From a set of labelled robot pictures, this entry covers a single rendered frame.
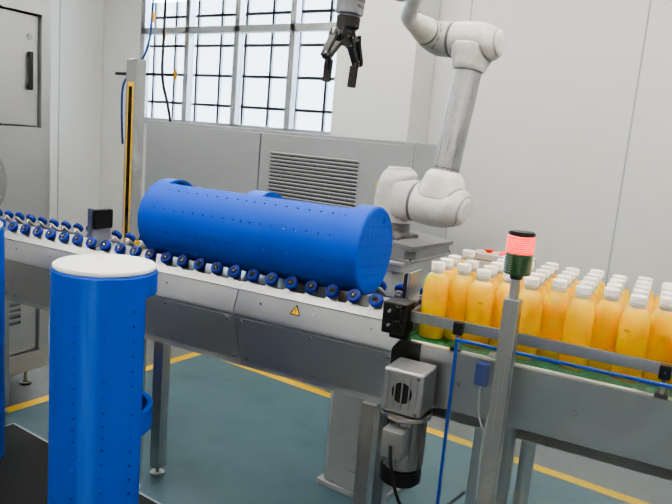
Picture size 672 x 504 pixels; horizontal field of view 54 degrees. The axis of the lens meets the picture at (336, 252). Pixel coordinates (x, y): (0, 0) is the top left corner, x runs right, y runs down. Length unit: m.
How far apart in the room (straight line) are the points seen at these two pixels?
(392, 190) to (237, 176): 1.94
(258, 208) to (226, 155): 2.24
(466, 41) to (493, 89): 2.29
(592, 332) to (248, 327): 1.08
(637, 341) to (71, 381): 1.46
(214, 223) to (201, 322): 0.36
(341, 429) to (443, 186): 1.07
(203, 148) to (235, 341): 2.42
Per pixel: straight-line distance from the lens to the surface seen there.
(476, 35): 2.53
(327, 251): 2.01
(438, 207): 2.45
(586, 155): 4.58
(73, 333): 1.89
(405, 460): 1.83
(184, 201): 2.35
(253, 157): 4.24
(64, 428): 2.00
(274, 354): 2.24
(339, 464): 2.86
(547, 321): 1.84
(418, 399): 1.75
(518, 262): 1.56
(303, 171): 3.98
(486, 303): 1.83
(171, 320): 2.47
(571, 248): 4.62
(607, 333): 1.82
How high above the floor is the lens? 1.43
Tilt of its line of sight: 10 degrees down
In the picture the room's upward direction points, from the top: 5 degrees clockwise
